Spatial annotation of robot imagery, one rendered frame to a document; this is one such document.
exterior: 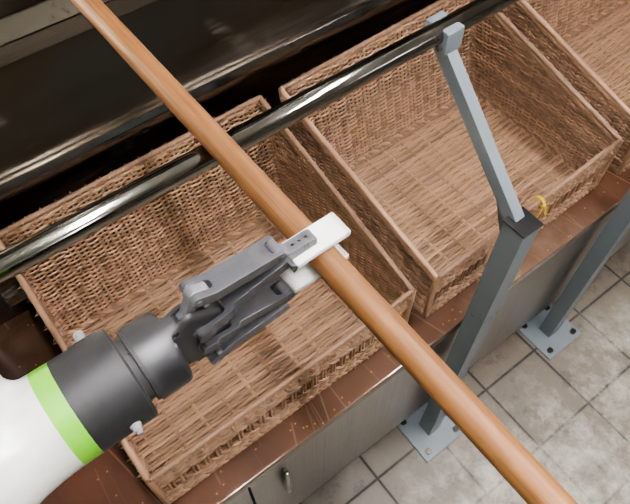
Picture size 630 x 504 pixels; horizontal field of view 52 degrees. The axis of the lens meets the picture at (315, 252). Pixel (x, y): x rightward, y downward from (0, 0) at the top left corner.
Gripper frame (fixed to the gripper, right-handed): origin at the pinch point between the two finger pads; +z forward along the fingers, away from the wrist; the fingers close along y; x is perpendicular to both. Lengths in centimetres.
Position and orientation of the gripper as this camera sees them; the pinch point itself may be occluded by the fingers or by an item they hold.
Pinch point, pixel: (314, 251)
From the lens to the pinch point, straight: 64.2
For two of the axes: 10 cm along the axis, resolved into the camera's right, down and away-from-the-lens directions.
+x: 6.1, 6.6, -4.3
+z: 7.9, -5.1, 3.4
